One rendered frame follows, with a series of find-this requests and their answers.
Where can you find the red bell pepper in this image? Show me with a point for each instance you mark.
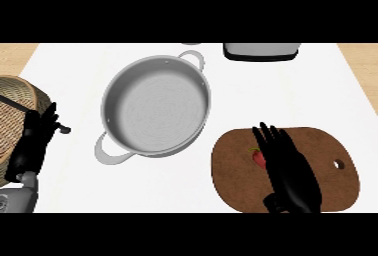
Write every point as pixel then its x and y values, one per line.
pixel 257 158

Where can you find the pale grey appliance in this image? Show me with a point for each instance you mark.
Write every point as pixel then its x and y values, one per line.
pixel 260 51

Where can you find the brown wooden cutting board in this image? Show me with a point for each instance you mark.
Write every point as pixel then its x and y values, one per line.
pixel 237 173

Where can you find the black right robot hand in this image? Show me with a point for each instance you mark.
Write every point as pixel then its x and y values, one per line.
pixel 290 173

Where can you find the woven wicker basket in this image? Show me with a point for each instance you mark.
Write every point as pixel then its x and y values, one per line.
pixel 17 113

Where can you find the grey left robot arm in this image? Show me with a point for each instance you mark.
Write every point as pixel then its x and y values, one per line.
pixel 21 193

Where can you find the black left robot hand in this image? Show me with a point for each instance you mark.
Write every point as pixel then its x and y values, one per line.
pixel 30 143

